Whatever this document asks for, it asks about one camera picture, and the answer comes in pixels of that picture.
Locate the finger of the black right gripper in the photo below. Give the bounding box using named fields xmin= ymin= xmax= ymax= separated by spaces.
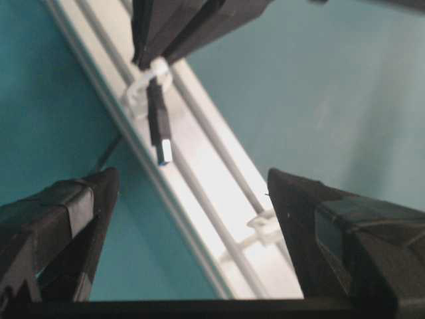
xmin=131 ymin=1 xmax=224 ymax=70
xmin=163 ymin=0 xmax=271 ymax=64

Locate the white zip tie ring lower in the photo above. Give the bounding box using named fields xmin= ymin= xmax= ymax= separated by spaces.
xmin=218 ymin=212 xmax=283 ymax=263

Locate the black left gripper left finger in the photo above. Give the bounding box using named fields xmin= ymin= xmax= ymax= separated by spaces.
xmin=1 ymin=167 xmax=120 ymax=302

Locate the white zip tie ring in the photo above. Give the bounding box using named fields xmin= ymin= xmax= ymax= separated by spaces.
xmin=218 ymin=212 xmax=283 ymax=263
xmin=124 ymin=58 xmax=173 ymax=116

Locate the white zip tie ring middle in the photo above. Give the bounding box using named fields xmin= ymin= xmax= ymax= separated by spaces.
xmin=124 ymin=58 xmax=173 ymax=116

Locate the silver aluminium rail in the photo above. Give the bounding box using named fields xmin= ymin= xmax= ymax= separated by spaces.
xmin=47 ymin=1 xmax=303 ymax=299

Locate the black USB cable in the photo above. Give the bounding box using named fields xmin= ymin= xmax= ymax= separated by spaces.
xmin=92 ymin=78 xmax=173 ymax=173

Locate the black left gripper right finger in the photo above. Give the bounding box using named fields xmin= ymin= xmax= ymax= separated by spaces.
xmin=267 ymin=168 xmax=424 ymax=318

